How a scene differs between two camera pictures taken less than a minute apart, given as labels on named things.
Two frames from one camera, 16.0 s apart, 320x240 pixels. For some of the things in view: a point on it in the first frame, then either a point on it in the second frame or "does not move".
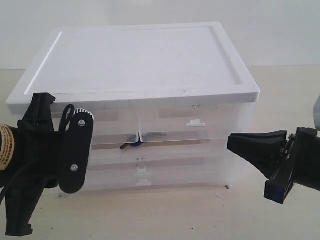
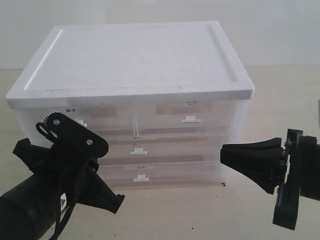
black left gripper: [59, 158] → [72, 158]
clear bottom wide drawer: [129, 174] does not move
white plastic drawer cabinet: [165, 98] does not move
